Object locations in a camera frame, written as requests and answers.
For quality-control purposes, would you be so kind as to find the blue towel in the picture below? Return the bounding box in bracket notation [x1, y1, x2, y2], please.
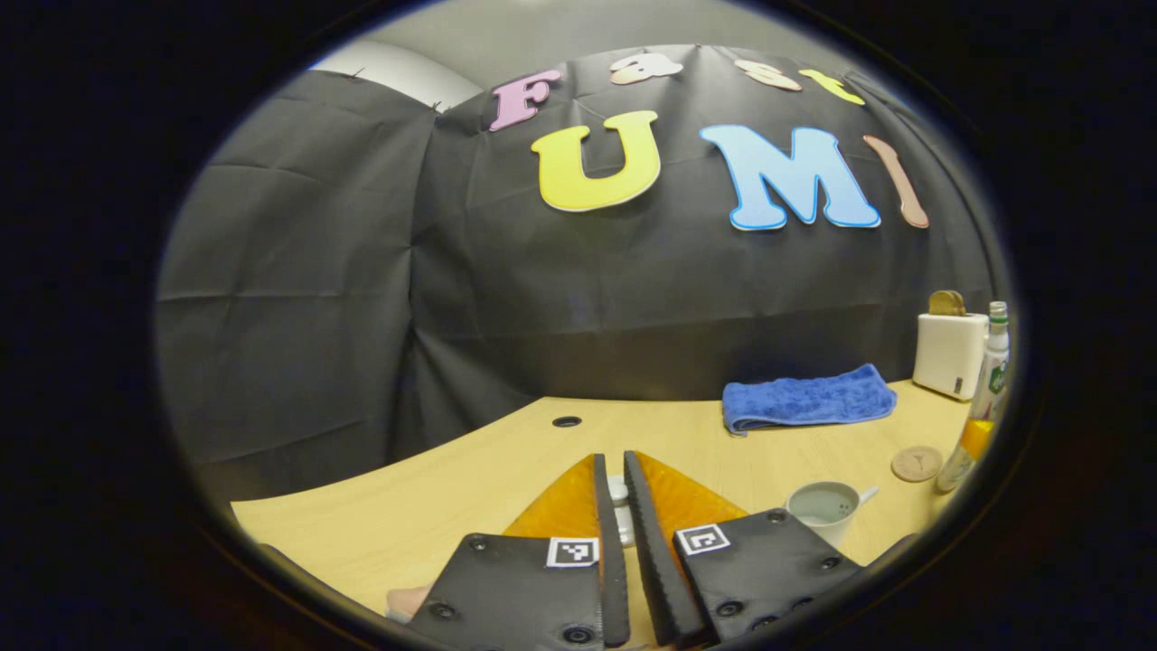
[721, 363, 898, 437]

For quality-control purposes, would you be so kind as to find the black backdrop cloth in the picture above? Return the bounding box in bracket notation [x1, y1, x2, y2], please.
[155, 43, 1009, 503]

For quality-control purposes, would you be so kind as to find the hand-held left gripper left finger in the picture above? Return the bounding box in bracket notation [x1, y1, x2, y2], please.
[407, 454, 631, 651]

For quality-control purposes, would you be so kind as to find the round wooden coaster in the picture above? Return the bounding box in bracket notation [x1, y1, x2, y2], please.
[891, 446, 944, 483]

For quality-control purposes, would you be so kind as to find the white green-label water bottle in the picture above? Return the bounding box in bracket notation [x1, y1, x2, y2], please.
[936, 301, 1011, 494]

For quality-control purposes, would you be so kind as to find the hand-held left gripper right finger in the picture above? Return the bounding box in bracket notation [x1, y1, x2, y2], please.
[624, 450, 863, 647]

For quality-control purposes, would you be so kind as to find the white rectangular box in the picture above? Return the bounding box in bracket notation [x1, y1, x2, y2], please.
[913, 312, 989, 401]

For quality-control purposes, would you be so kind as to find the white ceramic teacup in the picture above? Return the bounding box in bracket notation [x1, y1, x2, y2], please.
[785, 481, 880, 549]

